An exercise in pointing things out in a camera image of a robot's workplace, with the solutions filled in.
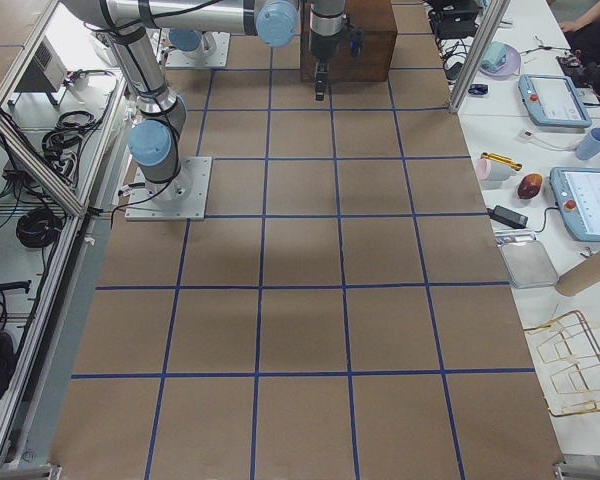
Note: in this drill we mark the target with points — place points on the brown cardboard tube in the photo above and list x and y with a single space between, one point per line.
580 277

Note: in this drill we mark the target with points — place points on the black power adapter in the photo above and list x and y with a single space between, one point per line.
507 217

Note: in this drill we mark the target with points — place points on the red brown mango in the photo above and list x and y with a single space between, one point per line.
530 186

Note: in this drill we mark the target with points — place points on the lower blue teach pendant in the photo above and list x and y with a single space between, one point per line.
577 193

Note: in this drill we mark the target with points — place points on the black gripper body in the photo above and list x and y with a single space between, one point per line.
323 46

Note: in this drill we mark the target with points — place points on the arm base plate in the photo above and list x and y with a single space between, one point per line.
185 198
175 59

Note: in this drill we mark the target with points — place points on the small blue black device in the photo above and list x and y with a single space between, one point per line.
478 90

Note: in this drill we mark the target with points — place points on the pink plastic cup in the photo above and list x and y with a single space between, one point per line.
492 170

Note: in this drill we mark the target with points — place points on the light blue plastic cup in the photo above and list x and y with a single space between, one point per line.
589 146

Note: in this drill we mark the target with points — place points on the upper blue teach pendant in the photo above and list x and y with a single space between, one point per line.
552 101

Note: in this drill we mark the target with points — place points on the aluminium frame post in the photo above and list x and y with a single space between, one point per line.
489 24

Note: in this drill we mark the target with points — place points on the grey control box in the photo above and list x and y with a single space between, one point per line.
45 74

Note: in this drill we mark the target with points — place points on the blue teach pendant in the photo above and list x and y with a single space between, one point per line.
552 101
577 193

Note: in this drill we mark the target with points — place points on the silver metal tray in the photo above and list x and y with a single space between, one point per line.
526 259

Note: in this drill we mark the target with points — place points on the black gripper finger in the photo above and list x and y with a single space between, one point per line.
321 80

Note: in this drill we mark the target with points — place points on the teal object on plate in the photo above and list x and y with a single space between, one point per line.
495 57

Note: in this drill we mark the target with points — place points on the dark wooden drawer cabinet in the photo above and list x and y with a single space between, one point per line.
376 19

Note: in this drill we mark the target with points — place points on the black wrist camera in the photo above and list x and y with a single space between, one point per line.
356 41

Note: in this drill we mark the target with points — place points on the lavender plate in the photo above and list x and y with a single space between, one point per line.
512 67

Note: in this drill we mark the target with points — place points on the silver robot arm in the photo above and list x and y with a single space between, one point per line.
193 42
154 143

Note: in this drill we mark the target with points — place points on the gold wire rack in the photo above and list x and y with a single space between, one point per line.
567 357

